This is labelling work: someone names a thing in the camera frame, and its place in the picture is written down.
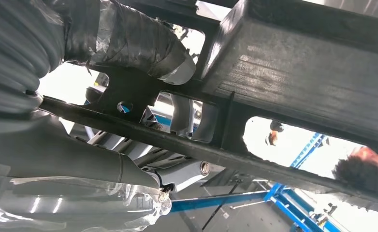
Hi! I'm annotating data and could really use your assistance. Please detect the blue metal trolley frame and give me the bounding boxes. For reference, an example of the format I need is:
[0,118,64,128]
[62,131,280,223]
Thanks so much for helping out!
[170,132,348,232]

